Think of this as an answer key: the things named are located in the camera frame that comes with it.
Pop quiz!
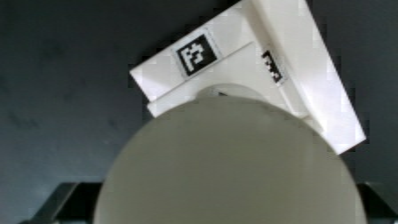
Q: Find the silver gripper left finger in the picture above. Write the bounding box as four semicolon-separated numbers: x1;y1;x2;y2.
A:
19;182;78;224

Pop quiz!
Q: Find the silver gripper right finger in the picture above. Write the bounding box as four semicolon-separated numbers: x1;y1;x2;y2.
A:
357;182;398;224

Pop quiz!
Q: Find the white lamp bulb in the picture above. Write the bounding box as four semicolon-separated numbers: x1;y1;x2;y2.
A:
94;97;367;224

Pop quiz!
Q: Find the white lamp base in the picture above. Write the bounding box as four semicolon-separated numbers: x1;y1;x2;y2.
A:
129;0;365;153

